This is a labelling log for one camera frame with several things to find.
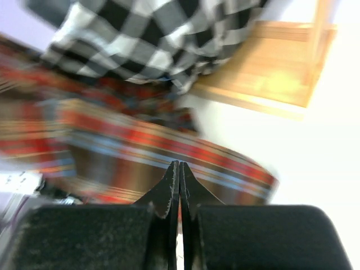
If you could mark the aluminium rail frame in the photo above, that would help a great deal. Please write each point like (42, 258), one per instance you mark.
(16, 189)

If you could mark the black white checked shirt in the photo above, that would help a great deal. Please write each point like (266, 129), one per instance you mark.
(145, 41)

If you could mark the red plaid shirt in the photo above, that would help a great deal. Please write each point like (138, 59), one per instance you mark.
(111, 141)

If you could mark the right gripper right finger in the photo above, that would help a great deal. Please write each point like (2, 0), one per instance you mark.
(219, 236)

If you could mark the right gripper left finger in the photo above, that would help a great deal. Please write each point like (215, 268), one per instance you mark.
(141, 235)

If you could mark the wooden clothes rack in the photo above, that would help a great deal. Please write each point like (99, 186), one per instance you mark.
(277, 68)

